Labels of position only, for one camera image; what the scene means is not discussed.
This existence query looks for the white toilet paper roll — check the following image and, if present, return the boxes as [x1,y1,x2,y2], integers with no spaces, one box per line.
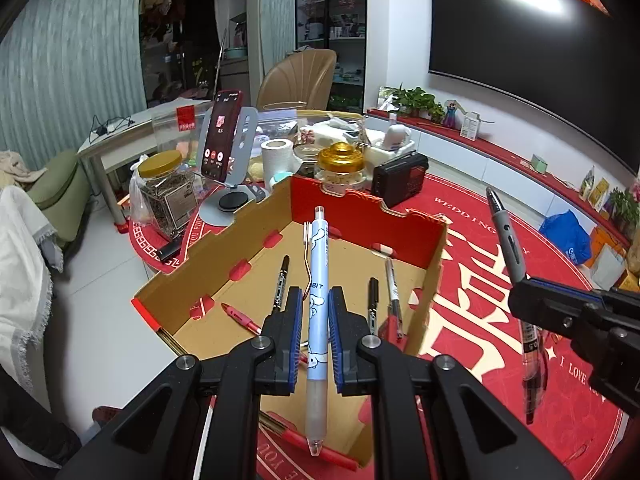
[260,138,296,186]

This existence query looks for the short red pen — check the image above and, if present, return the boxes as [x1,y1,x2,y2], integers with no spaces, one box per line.
[221,302,263,336]

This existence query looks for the grey-green curtain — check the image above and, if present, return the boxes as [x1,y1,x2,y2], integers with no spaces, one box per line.
[257,0,296,76]
[0,0,146,156]

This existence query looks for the white storage basket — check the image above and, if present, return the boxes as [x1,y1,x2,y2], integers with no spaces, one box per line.
[364,122,417,166]

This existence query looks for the white carton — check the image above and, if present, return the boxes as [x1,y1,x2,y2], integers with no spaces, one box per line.
[460,112,483,141]

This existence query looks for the grey phone stand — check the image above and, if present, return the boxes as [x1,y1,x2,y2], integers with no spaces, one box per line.
[197,106,268,226]

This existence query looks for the white red-topped TV cabinet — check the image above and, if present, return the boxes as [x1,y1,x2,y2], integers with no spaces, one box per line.
[367,107,640,261]

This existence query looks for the green potted plant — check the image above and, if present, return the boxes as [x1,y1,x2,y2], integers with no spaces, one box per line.
[380,84,446,121]

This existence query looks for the white fringed cloth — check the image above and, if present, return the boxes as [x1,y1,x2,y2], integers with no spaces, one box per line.
[0,185,63,391]

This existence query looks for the dark cloth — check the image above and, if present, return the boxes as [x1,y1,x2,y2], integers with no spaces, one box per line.
[0,370,83,480]

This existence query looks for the grey grip clear pen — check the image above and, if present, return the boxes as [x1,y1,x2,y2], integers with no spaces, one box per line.
[485,186,548,426]

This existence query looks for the red smartphone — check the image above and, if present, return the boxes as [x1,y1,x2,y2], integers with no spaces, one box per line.
[201,89,244,181]

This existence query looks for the glass display cabinet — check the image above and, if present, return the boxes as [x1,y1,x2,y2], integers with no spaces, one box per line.
[295,0,368,113]

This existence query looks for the green sofa cushion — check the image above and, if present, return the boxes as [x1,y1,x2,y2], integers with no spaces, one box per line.
[27,149,93,248]

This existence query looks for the white desk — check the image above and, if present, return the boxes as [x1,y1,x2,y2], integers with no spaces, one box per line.
[77,102,221,226]

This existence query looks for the white paper bag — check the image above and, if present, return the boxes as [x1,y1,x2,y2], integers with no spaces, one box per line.
[590,242,626,288]

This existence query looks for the black radio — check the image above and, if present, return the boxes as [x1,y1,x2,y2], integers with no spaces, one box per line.
[371,152,430,206]

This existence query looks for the yellow lid plastic jar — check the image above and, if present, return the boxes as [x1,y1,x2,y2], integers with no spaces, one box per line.
[135,150,198,241]

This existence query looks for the black charger cable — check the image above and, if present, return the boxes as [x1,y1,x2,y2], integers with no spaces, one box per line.
[90,115,136,138]

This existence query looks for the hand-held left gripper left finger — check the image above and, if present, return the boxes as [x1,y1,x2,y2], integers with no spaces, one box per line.
[55,286,305,480]

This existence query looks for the blue plastic bag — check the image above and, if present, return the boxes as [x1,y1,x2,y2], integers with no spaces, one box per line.
[539,209,593,265]

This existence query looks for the brown and red cardboard box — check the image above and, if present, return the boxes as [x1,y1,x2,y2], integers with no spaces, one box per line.
[131,175,448,468]

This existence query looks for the beige shell chair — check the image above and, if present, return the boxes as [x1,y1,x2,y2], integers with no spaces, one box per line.
[256,50,338,111]

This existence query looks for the beige cloth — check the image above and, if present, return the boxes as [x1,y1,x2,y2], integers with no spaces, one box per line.
[0,150,46,186]

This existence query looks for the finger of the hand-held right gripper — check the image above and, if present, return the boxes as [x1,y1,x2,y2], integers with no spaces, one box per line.
[529,275,617,298]
[510,281,588,335]

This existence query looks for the standing greeting cards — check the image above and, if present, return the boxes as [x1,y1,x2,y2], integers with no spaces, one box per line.
[580,166,611,211]

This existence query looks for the large black television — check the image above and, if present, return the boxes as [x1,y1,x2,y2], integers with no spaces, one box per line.
[427,0,640,176]

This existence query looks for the small leafy plant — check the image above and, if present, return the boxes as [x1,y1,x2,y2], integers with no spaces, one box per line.
[607,180,640,233]

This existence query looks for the grey and white pen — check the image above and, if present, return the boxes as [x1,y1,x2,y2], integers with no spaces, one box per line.
[384,257,405,341]

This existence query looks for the gold lid glass jar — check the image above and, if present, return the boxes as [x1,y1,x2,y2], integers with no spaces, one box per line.
[314,141,368,196]

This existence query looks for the black marker pen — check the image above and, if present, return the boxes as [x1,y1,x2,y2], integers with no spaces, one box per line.
[272,255,291,317]

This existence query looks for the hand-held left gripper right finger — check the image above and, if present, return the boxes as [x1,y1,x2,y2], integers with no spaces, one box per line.
[327,287,571,480]

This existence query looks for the light blue pen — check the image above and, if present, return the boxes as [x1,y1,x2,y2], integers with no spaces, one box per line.
[302,206,331,457]

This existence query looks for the clear zip bag red label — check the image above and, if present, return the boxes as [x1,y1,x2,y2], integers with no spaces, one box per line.
[151,102,216,161]

